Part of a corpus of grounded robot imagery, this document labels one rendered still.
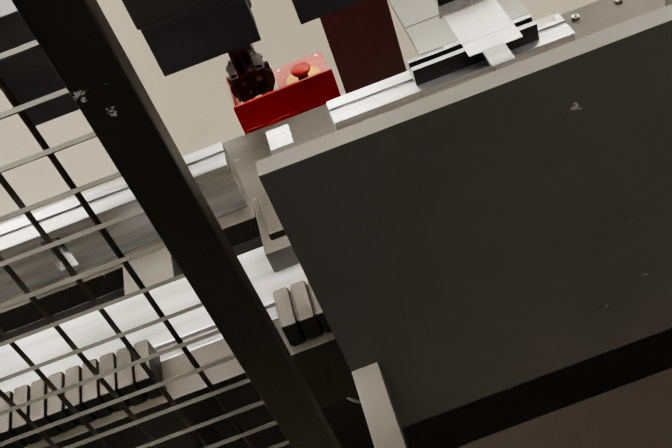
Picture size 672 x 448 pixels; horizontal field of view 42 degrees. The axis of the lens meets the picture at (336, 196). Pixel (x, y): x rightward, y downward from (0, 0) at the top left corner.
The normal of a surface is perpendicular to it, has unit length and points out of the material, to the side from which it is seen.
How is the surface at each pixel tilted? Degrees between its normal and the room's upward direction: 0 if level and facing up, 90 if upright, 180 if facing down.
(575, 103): 90
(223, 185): 90
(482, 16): 0
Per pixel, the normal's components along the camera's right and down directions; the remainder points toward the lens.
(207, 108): -0.27, -0.68
